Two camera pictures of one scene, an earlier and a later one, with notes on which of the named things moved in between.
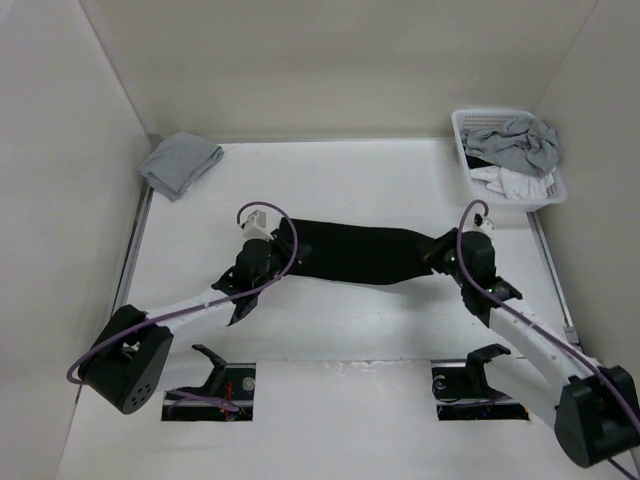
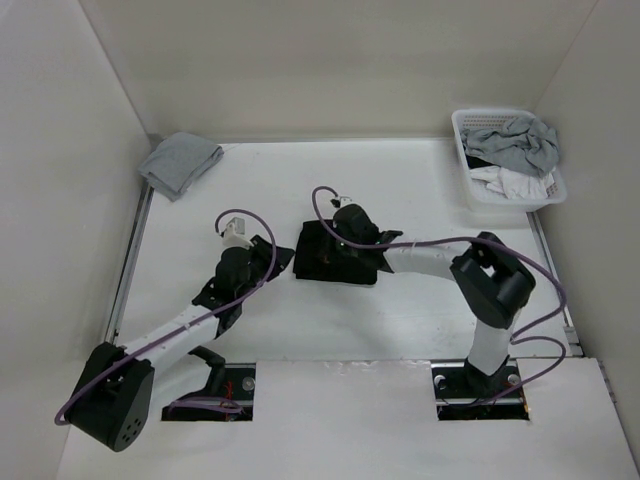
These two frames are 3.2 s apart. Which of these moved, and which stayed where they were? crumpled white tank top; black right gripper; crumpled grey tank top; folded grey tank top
Moved: black right gripper
Stayed: folded grey tank top; crumpled white tank top; crumpled grey tank top
